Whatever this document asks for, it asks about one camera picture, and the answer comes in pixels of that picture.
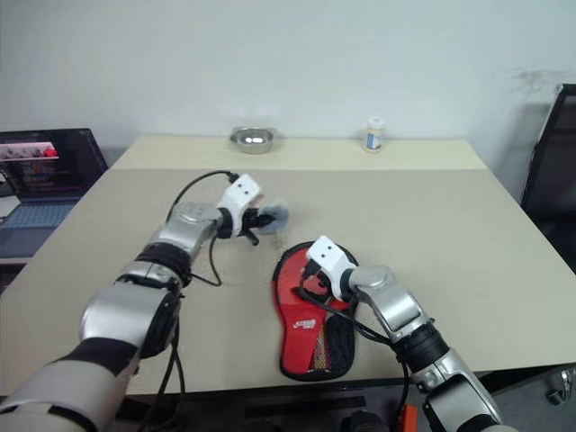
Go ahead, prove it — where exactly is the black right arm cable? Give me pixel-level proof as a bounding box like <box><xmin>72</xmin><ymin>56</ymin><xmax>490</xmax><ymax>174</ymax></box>
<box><xmin>292</xmin><ymin>272</ymin><xmax>411</xmax><ymax>432</ymax></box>

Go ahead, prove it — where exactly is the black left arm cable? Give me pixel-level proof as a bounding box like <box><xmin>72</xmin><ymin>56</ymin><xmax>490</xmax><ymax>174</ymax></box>
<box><xmin>152</xmin><ymin>170</ymin><xmax>240</xmax><ymax>432</ymax></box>

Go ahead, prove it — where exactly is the silver chair base caster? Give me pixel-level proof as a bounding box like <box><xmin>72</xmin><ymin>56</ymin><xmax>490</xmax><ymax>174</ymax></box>
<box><xmin>545</xmin><ymin>366</ymin><xmax>576</xmax><ymax>405</ymax></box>

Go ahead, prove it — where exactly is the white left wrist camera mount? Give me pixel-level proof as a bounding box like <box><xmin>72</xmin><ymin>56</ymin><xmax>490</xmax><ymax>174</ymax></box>
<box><xmin>217</xmin><ymin>174</ymin><xmax>266</xmax><ymax>239</ymax></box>

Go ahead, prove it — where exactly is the black office chair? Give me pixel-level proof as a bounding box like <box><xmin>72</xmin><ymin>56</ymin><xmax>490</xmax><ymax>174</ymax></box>
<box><xmin>520</xmin><ymin>83</ymin><xmax>576</xmax><ymax>253</ymax></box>

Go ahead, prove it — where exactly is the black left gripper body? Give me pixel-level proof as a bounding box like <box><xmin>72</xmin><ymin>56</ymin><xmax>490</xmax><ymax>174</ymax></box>
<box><xmin>233</xmin><ymin>201</ymin><xmax>290</xmax><ymax>238</ymax></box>

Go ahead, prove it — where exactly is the dark rounded shape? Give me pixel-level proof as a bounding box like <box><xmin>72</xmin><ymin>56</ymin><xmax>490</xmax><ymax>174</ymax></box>
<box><xmin>340</xmin><ymin>408</ymin><xmax>389</xmax><ymax>432</ymax></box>

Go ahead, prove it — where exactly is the red table tennis paddle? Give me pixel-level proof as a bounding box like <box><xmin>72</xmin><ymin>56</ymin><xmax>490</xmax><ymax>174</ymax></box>
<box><xmin>310</xmin><ymin>324</ymin><xmax>332</xmax><ymax>373</ymax></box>

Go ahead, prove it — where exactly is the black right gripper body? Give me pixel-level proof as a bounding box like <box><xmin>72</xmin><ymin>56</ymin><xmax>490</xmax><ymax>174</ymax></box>
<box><xmin>300</xmin><ymin>265</ymin><xmax>338</xmax><ymax>301</ymax></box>

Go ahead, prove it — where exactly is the stainless steel bowl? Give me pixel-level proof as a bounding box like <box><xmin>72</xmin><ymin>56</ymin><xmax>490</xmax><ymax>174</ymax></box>
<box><xmin>229</xmin><ymin>126</ymin><xmax>277</xmax><ymax>156</ymax></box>

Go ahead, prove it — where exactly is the open laptop computer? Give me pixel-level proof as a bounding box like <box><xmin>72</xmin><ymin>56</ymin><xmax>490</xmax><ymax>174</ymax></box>
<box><xmin>0</xmin><ymin>129</ymin><xmax>110</xmax><ymax>259</ymax></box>

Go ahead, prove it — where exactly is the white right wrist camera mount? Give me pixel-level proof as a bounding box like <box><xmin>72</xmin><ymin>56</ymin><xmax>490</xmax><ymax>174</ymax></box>
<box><xmin>307</xmin><ymin>235</ymin><xmax>361</xmax><ymax>302</ymax></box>

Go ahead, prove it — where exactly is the white plastic bottle blue label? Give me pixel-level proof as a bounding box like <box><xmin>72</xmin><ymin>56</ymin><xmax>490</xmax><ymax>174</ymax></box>
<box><xmin>362</xmin><ymin>116</ymin><xmax>387</xmax><ymax>154</ymax></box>

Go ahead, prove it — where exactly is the red and black paddle case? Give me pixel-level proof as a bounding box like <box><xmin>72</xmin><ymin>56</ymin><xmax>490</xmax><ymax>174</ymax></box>
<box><xmin>268</xmin><ymin>240</ymin><xmax>362</xmax><ymax>383</ymax></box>

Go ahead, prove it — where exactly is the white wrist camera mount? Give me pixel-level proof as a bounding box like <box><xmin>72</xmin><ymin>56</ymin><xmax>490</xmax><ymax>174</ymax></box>
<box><xmin>307</xmin><ymin>235</ymin><xmax>361</xmax><ymax>302</ymax></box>
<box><xmin>217</xmin><ymin>174</ymin><xmax>266</xmax><ymax>239</ymax></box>

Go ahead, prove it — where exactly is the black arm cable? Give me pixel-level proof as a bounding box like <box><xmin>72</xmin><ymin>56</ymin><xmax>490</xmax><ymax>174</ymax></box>
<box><xmin>152</xmin><ymin>170</ymin><xmax>240</xmax><ymax>432</ymax></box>
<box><xmin>292</xmin><ymin>272</ymin><xmax>411</xmax><ymax>432</ymax></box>

